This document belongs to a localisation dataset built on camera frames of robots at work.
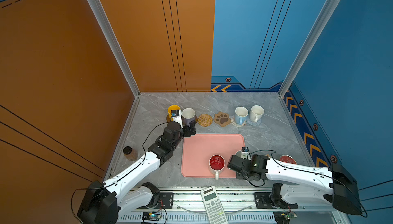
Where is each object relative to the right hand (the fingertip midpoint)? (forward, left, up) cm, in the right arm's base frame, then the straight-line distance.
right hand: (238, 175), depth 77 cm
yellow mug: (+41, +38, +7) cm, 56 cm away
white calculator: (-14, +13, -3) cm, 19 cm away
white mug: (+35, -16, +6) cm, 39 cm away
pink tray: (+18, +22, -7) cm, 29 cm away
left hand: (+23, +26, +17) cm, 38 cm away
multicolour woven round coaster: (+36, -2, -2) cm, 37 cm away
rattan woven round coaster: (+36, +16, -2) cm, 40 cm away
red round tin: (+9, -28, -1) cm, 30 cm away
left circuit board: (-17, +43, -5) cm, 46 cm away
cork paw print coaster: (+38, +4, -3) cm, 38 cm away
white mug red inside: (+6, +11, -1) cm, 12 cm away
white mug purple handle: (+38, +28, 0) cm, 47 cm away
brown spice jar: (+10, +57, +5) cm, 58 cm away
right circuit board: (-17, -19, -6) cm, 26 cm away
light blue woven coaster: (+35, -15, -3) cm, 38 cm away
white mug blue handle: (+38, -7, +3) cm, 38 cm away
